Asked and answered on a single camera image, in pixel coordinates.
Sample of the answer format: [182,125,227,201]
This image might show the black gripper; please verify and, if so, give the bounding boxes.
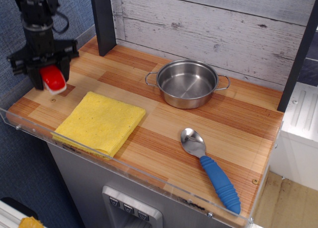
[7,28,79,90]

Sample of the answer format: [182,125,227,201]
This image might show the red and white toy sushi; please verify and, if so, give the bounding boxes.
[39,65,67,95]

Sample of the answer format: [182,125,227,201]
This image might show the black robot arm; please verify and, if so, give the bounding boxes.
[7,0,79,94]

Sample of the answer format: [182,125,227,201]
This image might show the yellow and black corner object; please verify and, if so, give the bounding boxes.
[0,197,45,228]

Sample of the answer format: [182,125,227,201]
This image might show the clear acrylic table guard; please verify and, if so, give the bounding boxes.
[0,26,284,225]

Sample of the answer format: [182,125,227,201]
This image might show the yellow folded cloth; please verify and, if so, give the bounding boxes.
[51,91,146,160]

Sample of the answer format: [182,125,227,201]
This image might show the small steel pot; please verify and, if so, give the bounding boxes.
[145,59,231,109]

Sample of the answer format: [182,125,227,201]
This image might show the grey cabinet with dispenser panel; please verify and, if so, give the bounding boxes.
[48,144,228,228]

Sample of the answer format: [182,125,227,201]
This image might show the white side unit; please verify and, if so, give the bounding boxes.
[269,82,318,190]

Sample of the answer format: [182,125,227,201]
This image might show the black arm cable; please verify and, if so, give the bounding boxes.
[52,10,70,35]

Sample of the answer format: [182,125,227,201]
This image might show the dark left upright post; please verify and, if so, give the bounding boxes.
[91,0,117,56]

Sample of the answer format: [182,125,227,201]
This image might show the dark upright post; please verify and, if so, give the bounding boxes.
[277,0,318,112]
[91,0,117,56]

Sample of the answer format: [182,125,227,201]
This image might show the spoon with blue handle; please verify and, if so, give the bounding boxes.
[180,128,241,214]

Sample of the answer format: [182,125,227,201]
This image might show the dark right upright post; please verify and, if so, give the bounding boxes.
[277,0,318,112]

